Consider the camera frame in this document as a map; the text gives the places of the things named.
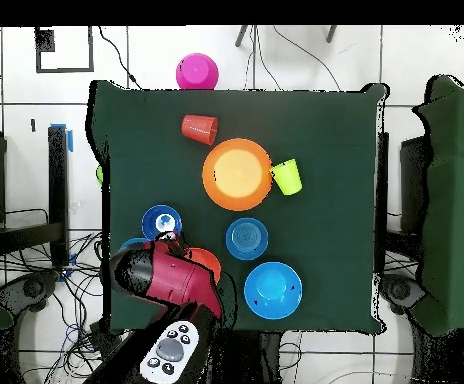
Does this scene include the large light orange bowl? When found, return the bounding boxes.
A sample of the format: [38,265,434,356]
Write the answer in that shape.
[201,137,274,212]

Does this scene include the shallow red-orange bowl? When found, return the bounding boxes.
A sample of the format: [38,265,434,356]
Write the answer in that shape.
[183,247,223,284]

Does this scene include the red-orange cup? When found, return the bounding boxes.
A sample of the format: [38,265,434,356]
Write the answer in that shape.
[180,114,220,147]

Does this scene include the large pink bowl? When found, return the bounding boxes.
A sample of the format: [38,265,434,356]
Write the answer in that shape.
[175,52,220,91]

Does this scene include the small light blue bowl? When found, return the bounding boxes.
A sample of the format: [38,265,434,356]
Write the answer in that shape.
[119,237,152,252]
[225,216,270,262]

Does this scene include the light green cup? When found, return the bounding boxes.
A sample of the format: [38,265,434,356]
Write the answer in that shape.
[269,158,304,197]

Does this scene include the small dark blue bowl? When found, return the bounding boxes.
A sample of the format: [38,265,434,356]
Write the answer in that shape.
[141,204,183,242]

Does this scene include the medium blue bowl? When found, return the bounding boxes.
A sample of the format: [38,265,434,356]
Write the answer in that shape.
[243,261,304,321]

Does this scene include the dark green tablecloth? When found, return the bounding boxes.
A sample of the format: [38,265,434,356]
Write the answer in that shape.
[86,78,389,333]

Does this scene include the grey tripod legs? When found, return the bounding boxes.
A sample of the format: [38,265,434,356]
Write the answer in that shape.
[234,25,339,48]

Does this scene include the black power strip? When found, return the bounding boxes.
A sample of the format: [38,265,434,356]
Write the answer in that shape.
[89,321,119,353]

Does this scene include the dark grey chair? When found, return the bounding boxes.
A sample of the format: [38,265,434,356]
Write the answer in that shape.
[378,273,428,317]

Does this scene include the black chair base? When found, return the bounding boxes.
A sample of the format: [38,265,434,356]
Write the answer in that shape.
[0,269,61,321]

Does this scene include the black bench frame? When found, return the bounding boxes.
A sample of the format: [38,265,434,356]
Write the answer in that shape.
[0,125,71,269]

